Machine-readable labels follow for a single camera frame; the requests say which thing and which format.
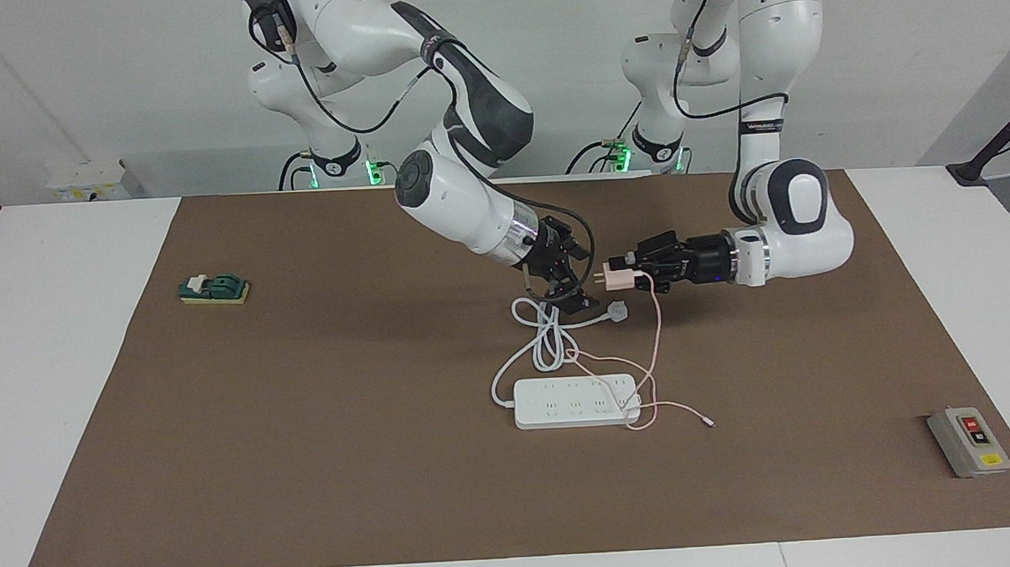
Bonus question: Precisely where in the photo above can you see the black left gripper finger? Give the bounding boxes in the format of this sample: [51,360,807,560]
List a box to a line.
[625,230,684,266]
[636,267,686,294]

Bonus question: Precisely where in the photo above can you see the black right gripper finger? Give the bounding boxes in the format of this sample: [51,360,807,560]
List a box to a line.
[547,266,601,315]
[554,216,592,261]

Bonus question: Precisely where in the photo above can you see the pink charging cable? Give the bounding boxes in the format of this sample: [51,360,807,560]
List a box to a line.
[563,271,717,436]

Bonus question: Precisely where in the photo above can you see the pink charger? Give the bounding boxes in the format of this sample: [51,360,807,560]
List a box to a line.
[592,261,645,293]

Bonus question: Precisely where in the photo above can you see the white power strip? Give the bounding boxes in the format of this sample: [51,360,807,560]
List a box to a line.
[512,373,644,432]

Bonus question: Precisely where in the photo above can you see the brown table mat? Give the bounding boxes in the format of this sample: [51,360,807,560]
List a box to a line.
[4,159,1010,567]

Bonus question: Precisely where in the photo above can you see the small green circuit board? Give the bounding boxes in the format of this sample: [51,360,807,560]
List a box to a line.
[177,271,252,308]

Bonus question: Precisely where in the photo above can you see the white box yellow labels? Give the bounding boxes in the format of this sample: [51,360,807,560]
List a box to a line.
[45,159,133,203]

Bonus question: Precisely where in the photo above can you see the white power strip cord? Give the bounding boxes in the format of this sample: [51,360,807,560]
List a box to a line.
[486,289,633,410]

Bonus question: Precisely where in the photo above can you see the black left arm base cable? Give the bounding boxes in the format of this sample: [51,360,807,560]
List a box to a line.
[562,100,646,176]

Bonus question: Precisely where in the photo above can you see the black arm base cable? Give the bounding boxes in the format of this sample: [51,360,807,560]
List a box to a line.
[276,152,314,192]
[562,100,646,176]

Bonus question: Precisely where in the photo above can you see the black right arm base cable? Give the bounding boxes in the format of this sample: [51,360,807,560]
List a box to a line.
[276,152,314,192]

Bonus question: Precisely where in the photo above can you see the grey on-off switch box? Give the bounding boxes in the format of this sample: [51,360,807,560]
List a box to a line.
[926,404,1010,480]

